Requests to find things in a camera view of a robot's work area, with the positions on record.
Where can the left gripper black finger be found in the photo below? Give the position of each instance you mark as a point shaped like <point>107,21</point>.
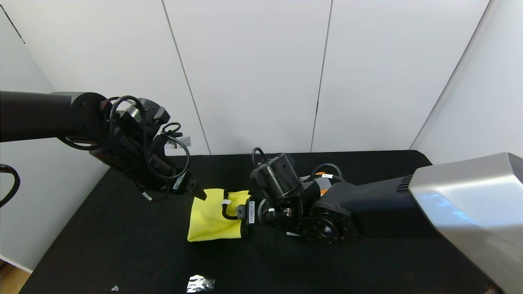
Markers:
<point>198,191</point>

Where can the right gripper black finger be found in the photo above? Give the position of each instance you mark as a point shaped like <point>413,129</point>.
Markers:
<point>240,211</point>

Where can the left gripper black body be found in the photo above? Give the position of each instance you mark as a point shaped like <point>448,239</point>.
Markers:
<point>181,181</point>

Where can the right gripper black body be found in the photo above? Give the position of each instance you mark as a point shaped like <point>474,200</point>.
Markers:
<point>250,213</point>

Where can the yellow microfibre towel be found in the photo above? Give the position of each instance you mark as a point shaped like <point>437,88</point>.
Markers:
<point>212,222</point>

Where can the grey towel with orange stripe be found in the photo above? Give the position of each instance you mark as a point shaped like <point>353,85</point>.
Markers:
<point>324,191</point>

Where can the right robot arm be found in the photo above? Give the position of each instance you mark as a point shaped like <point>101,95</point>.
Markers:
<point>408,204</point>

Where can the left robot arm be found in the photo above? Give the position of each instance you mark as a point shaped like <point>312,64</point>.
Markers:
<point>41,116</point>

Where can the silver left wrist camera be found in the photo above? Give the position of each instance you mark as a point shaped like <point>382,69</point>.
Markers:
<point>183,141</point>

